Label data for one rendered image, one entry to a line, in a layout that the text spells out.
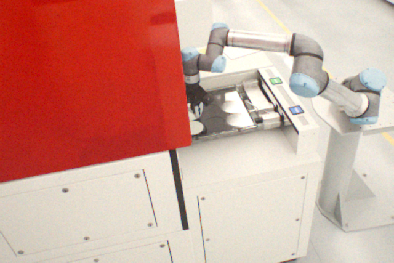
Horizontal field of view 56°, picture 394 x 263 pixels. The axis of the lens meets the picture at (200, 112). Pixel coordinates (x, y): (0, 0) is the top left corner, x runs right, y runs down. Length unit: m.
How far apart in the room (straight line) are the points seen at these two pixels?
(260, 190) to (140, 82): 0.89
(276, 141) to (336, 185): 0.71
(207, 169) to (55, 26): 0.97
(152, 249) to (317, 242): 1.21
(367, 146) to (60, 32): 2.57
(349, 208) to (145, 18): 2.02
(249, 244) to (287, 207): 0.30
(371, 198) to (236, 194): 1.25
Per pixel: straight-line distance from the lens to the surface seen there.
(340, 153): 2.21
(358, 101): 1.75
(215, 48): 1.59
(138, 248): 1.51
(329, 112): 2.00
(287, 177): 1.71
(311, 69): 1.50
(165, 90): 1.03
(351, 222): 2.56
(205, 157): 1.71
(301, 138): 1.66
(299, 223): 2.01
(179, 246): 1.53
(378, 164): 2.98
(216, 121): 1.78
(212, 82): 2.01
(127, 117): 1.07
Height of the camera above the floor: 2.00
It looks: 37 degrees down
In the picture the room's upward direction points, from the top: 6 degrees counter-clockwise
